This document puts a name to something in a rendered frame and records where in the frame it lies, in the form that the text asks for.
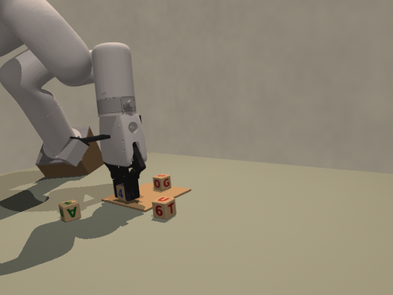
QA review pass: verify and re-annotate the orange flat mat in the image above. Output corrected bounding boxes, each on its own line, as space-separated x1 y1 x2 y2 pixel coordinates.
101 183 191 212

